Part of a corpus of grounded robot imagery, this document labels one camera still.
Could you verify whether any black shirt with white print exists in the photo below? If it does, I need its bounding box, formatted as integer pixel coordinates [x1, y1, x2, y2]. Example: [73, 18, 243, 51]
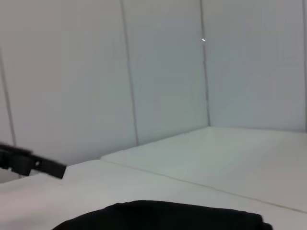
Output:
[51, 200, 274, 230]

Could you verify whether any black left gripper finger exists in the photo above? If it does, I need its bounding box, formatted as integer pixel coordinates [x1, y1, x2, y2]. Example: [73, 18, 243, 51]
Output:
[0, 153, 33, 177]
[0, 142, 67, 180]

